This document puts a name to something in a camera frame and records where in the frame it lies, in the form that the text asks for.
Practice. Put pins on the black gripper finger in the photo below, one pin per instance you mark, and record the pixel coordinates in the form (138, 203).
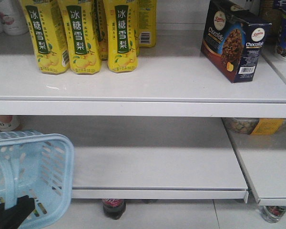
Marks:
(13, 217)

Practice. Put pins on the light blue plastic basket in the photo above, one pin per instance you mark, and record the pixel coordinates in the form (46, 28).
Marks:
(40, 166)

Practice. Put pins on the Chocofello cookie box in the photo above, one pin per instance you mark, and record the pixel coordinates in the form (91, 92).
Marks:
(232, 40)

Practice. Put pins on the peach drink bottle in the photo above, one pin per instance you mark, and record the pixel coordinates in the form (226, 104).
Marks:
(9, 123)

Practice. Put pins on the dark cola bottle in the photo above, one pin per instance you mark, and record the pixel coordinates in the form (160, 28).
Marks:
(113, 208)

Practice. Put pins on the white supermarket shelving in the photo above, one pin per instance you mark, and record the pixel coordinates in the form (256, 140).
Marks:
(154, 137)

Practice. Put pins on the yellow pear drink bottle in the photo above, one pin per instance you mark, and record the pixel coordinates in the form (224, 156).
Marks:
(82, 41)
(147, 23)
(48, 37)
(122, 26)

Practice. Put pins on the rear yellow pear drink bottle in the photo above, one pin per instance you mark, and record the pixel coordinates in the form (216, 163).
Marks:
(147, 23)

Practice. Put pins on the clear glass jar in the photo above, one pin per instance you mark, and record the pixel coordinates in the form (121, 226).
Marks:
(272, 214)

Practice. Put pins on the clear nut container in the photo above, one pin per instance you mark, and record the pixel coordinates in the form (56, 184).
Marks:
(255, 126)

